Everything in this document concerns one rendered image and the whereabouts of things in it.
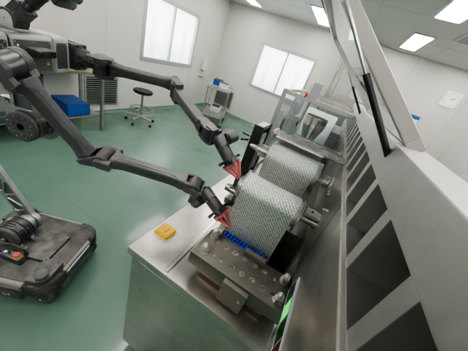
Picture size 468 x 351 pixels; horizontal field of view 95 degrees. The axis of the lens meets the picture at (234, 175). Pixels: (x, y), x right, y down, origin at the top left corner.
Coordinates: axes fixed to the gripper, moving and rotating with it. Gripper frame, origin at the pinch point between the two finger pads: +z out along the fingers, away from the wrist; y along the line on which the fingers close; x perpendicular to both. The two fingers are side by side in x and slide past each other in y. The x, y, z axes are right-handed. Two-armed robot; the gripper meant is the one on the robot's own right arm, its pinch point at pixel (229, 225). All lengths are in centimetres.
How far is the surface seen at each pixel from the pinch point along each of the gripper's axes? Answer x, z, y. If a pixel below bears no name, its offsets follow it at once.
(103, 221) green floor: -154, -52, -31
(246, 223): 8.3, 2.8, 0.2
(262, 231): 13.1, 8.8, 0.2
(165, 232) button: -24.3, -13.6, 11.7
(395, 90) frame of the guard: 72, -13, 14
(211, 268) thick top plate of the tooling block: -2.1, 6.4, 20.0
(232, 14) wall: -44, -371, -555
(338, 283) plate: 48, 8, 40
